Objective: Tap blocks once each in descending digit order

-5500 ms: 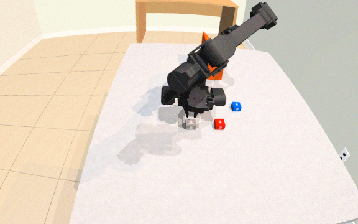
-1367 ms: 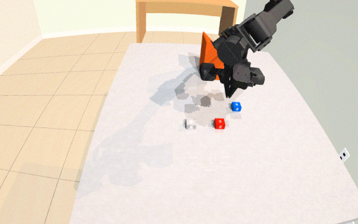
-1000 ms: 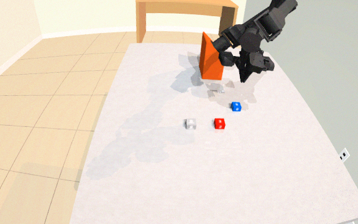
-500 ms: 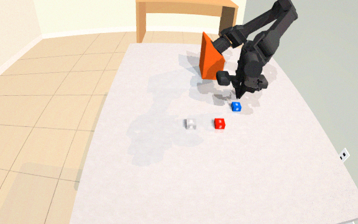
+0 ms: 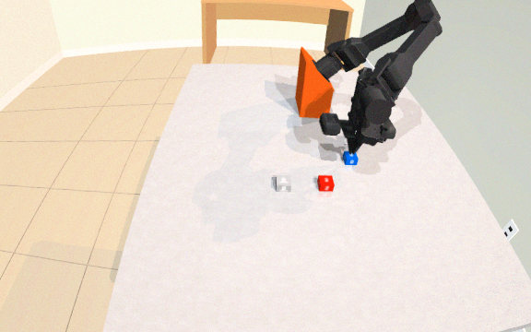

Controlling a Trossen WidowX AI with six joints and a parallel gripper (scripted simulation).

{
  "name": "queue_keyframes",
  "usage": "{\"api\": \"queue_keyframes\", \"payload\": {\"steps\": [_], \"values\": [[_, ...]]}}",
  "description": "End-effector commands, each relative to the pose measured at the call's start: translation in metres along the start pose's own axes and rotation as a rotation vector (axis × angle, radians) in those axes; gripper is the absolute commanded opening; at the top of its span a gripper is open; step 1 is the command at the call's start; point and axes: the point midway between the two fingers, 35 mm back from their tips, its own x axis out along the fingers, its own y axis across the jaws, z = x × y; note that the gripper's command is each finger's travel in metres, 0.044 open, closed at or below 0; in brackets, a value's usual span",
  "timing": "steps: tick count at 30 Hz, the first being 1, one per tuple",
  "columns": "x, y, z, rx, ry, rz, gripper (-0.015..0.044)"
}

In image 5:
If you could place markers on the blue block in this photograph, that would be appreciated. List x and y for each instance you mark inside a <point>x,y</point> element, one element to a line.
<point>350,159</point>

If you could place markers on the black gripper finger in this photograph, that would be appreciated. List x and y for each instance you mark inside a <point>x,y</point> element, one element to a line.
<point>350,140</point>
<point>357,145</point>

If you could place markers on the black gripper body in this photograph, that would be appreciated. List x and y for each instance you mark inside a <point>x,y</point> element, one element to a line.
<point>331,124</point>

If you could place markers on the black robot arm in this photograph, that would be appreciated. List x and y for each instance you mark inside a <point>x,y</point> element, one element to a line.
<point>377,90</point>

